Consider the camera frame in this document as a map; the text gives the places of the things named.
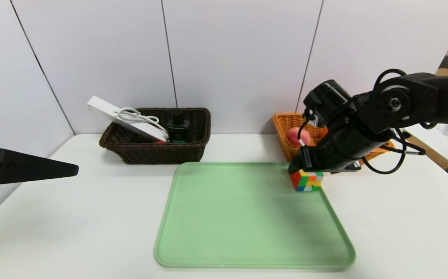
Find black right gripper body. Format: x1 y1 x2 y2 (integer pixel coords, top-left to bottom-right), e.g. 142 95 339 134
298 131 353 173

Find colourful puzzle cube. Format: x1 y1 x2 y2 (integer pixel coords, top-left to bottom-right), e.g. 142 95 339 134
290 169 324 192

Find pink red peach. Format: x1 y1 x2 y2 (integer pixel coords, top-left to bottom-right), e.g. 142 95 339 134
286 127 312 147

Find white power strip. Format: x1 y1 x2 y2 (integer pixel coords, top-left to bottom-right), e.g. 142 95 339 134
87 96 169 143

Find white power strip cable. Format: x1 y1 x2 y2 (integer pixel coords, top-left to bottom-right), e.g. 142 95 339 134
113 107 167 129

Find black pump bottle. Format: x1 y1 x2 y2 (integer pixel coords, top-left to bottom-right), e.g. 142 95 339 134
166 110 191 144

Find orange wicker basket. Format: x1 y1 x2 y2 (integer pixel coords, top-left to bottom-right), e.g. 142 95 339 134
272 113 396 162

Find dark brown wicker basket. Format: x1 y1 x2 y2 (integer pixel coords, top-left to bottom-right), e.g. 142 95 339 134
99 108 212 165

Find light green plastic tray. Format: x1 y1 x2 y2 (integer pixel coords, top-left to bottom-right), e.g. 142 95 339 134
154 162 355 269

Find white side table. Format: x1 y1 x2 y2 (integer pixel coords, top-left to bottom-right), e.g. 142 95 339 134
403 123 448 170

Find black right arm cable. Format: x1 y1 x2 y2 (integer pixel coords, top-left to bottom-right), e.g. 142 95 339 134
362 128 427 175

